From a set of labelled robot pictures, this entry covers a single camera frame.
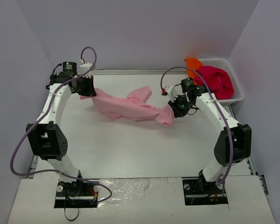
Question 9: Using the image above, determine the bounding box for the pink t shirt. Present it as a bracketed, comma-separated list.
[80, 86, 175, 126]

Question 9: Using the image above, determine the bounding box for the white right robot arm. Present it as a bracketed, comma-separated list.
[162, 78, 252, 193]

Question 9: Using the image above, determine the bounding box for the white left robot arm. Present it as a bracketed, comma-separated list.
[26, 62, 97, 195]

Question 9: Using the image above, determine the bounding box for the orange t shirt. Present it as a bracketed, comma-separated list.
[184, 57, 218, 101]

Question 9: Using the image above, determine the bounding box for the magenta t shirt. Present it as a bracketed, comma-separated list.
[196, 66, 234, 100]

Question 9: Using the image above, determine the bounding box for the white plastic basket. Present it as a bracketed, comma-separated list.
[199, 58, 244, 105]

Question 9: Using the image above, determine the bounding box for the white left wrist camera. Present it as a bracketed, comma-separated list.
[79, 63, 93, 76]

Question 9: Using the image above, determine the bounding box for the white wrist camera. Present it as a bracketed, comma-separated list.
[161, 85, 176, 98]
[79, 63, 93, 76]

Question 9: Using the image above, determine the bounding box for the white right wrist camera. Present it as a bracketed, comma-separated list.
[161, 85, 176, 98]

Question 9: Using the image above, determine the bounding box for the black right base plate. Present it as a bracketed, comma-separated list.
[182, 178, 228, 206]

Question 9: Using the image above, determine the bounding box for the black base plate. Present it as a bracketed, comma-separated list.
[54, 181, 99, 208]
[182, 178, 228, 206]

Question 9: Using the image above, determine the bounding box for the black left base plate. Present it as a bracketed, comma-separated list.
[54, 181, 99, 208]

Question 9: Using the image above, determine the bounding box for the black thin cable loop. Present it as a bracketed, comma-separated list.
[63, 193, 80, 221]

